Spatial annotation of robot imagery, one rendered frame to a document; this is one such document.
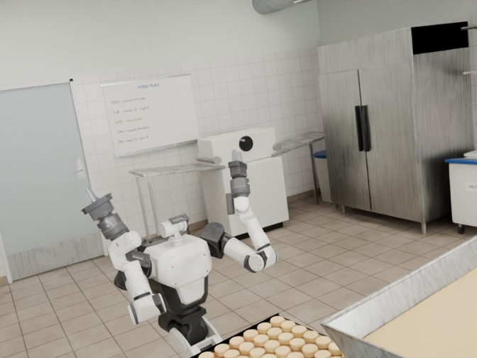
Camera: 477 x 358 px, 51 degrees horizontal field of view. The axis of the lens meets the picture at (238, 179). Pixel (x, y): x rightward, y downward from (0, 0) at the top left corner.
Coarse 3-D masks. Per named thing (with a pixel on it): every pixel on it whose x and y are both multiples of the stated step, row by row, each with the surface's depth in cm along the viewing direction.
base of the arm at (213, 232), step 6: (216, 222) 234; (204, 228) 232; (210, 228) 232; (216, 228) 232; (222, 228) 231; (204, 234) 229; (210, 234) 229; (216, 234) 229; (222, 234) 230; (204, 240) 229; (210, 240) 227; (216, 240) 227; (210, 246) 230; (216, 246) 228; (216, 252) 231
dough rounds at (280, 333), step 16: (272, 320) 179; (288, 320) 177; (256, 336) 170; (272, 336) 169; (288, 336) 167; (304, 336) 166; (320, 336) 168; (208, 352) 164; (224, 352) 164; (240, 352) 164; (256, 352) 160; (272, 352) 162; (288, 352) 157; (304, 352) 157; (320, 352) 154; (336, 352) 155
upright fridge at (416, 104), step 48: (336, 48) 553; (384, 48) 493; (432, 48) 477; (336, 96) 564; (384, 96) 501; (432, 96) 484; (336, 144) 582; (384, 144) 515; (432, 144) 491; (336, 192) 602; (384, 192) 530; (432, 192) 498
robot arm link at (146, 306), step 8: (128, 272) 185; (136, 272) 185; (128, 280) 185; (136, 280) 184; (144, 280) 186; (136, 288) 183; (144, 288) 184; (136, 296) 183; (144, 296) 183; (152, 296) 185; (136, 304) 183; (144, 304) 182; (152, 304) 183; (160, 304) 185; (136, 312) 183; (144, 312) 183; (152, 312) 184; (160, 312) 186; (144, 320) 185
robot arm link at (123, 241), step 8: (120, 224) 188; (112, 232) 186; (120, 232) 188; (128, 232) 189; (136, 232) 191; (112, 240) 188; (120, 240) 187; (128, 240) 186; (136, 240) 189; (112, 248) 189; (120, 248) 188; (128, 248) 188
